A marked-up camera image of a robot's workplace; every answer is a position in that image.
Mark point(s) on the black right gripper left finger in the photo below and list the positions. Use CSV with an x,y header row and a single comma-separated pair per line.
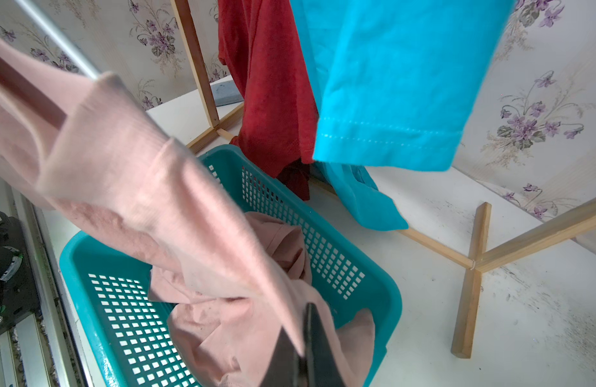
x,y
285,368

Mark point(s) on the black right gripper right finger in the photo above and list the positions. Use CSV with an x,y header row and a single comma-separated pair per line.
x,y
322,348

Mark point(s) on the pink t-shirt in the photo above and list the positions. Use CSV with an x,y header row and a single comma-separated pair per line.
x,y
86,149

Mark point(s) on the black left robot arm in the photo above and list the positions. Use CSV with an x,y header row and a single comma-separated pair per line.
x,y
18,291

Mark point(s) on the teal plastic laundry basket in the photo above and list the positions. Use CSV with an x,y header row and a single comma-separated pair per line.
x,y
128,330

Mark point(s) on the grey blue sponge pad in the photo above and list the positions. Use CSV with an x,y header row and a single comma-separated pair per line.
x,y
226,93

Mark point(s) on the turquoise t-shirt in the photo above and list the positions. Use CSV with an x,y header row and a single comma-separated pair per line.
x,y
394,81

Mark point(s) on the wooden clothes rack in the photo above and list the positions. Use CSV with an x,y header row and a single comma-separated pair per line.
x,y
378,212

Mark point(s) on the dark red t-shirt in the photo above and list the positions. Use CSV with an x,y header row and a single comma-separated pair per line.
x,y
259,44

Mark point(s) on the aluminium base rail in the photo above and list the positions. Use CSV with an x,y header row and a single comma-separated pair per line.
x,y
41,349

